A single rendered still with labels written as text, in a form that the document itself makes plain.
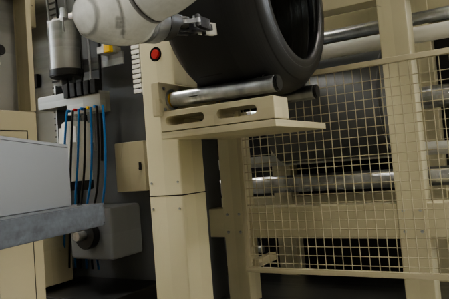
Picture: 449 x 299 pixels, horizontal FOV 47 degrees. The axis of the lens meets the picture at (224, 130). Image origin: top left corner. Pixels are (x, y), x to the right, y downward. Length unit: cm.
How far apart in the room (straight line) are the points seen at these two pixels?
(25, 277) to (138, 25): 87
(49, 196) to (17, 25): 87
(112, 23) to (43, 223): 36
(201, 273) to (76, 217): 82
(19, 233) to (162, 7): 44
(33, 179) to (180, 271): 82
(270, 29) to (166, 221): 67
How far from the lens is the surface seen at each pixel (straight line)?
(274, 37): 134
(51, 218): 85
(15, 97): 164
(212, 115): 138
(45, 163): 91
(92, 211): 93
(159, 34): 107
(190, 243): 160
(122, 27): 97
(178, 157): 157
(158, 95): 147
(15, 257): 156
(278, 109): 132
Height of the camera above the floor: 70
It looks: 4 degrees up
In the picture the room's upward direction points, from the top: 5 degrees counter-clockwise
